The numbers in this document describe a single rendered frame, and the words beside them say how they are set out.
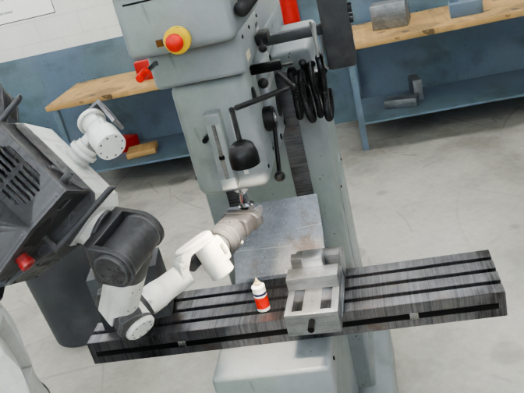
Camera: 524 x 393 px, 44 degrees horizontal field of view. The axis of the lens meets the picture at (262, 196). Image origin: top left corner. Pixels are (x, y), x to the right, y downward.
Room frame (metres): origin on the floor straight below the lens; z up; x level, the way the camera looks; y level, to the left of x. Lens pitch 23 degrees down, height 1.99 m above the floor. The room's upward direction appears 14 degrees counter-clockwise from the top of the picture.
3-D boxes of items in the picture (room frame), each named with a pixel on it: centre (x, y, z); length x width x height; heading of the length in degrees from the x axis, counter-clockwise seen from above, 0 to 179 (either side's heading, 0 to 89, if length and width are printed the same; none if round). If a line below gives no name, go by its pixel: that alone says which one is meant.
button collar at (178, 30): (1.49, 0.10, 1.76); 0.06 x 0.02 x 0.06; 78
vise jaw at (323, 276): (1.63, -0.09, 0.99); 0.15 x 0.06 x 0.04; 76
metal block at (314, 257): (1.68, -0.10, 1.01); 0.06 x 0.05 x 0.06; 76
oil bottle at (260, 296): (1.67, 0.08, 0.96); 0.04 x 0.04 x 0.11
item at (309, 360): (1.72, 0.05, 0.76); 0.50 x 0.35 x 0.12; 168
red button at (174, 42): (1.47, 0.10, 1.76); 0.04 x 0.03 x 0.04; 78
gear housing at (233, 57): (1.76, 0.04, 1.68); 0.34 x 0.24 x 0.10; 168
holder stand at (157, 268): (1.83, 0.47, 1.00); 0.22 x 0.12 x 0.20; 88
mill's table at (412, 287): (1.71, 0.01, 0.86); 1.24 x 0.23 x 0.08; 78
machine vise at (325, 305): (1.66, -0.09, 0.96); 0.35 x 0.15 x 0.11; 166
